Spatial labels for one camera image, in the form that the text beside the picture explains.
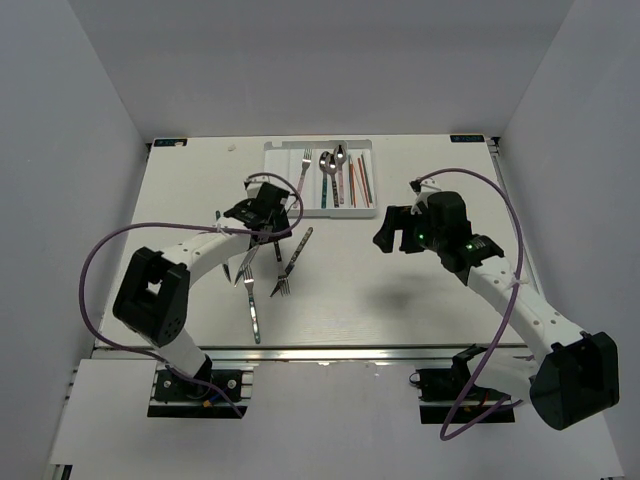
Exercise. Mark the green handled spoon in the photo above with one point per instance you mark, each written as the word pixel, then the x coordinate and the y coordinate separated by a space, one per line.
pixel 323 160

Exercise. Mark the white divided utensil tray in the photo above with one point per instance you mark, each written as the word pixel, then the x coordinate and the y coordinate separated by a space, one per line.
pixel 284 159

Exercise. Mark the pink handled knife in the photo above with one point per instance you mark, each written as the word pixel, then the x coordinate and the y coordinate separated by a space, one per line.
pixel 246 262

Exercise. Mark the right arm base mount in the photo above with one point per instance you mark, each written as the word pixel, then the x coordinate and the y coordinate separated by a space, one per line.
pixel 439 387

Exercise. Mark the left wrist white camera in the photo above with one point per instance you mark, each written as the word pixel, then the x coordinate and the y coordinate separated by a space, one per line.
pixel 252 186

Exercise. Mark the blue corner sticker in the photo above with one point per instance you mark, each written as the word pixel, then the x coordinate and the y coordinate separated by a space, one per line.
pixel 170 142
pixel 467 138

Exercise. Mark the green handled fork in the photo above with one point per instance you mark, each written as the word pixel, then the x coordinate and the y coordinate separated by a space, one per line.
pixel 249 283

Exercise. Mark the pink handled spoon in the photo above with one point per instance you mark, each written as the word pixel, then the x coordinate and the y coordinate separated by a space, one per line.
pixel 340 160

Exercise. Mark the right blue corner sticker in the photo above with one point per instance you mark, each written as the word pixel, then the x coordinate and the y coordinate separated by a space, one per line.
pixel 467 138

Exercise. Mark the wrist white camera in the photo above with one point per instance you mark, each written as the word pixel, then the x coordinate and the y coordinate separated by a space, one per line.
pixel 252 186
pixel 423 190

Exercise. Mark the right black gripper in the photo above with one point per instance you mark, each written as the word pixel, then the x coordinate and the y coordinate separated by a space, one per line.
pixel 396 218

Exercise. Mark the dark handled knife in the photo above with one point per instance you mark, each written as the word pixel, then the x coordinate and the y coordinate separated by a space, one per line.
pixel 298 251

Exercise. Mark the pink handled fork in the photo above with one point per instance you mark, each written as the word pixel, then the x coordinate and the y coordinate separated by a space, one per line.
pixel 305 165

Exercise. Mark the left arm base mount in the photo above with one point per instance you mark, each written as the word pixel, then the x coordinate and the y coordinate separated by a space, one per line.
pixel 174 398

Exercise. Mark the left blue corner sticker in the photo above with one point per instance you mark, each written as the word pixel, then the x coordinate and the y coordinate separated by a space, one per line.
pixel 170 142

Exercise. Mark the dark handled fork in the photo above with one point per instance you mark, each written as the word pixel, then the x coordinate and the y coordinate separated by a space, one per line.
pixel 282 286

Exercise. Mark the orange chopstick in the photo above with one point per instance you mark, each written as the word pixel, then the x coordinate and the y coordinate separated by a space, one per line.
pixel 364 180
pixel 354 199

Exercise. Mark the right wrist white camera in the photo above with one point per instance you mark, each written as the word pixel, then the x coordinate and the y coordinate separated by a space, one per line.
pixel 423 190

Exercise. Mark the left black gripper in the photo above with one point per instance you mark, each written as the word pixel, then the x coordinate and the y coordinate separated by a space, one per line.
pixel 281 224

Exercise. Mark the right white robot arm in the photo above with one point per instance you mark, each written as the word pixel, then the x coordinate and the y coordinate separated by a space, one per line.
pixel 572 375

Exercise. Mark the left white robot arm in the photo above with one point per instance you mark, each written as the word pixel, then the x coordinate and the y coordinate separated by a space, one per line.
pixel 153 297

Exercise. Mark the green handled knife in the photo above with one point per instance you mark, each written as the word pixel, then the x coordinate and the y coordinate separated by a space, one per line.
pixel 225 264

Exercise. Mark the dark handled spoon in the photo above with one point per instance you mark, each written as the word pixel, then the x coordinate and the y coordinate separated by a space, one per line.
pixel 331 169

